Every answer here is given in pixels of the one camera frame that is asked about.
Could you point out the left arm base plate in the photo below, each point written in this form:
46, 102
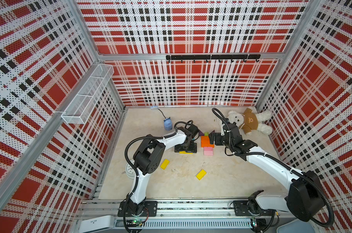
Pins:
144, 209

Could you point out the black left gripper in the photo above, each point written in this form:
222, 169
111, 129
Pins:
193, 148

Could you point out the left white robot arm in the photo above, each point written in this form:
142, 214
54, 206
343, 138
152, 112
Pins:
144, 156

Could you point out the black wall hook rail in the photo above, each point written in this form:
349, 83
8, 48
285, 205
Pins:
243, 57

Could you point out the white box bottom left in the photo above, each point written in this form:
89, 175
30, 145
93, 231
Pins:
97, 224

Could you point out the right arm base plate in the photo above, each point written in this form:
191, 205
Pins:
249, 208

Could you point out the grey bin bottom right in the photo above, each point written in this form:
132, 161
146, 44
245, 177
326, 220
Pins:
296, 226

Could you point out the blue plastic toy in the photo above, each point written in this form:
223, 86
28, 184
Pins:
167, 123

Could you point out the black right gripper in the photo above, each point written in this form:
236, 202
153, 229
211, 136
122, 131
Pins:
217, 136

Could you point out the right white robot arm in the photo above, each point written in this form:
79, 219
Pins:
304, 196

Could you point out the white twin-bell alarm clock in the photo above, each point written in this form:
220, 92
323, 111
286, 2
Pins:
129, 171

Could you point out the white teddy bear brown hoodie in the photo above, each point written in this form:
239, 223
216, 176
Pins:
248, 121

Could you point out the yellow block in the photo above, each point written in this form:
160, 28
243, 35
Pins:
184, 152
201, 174
164, 164

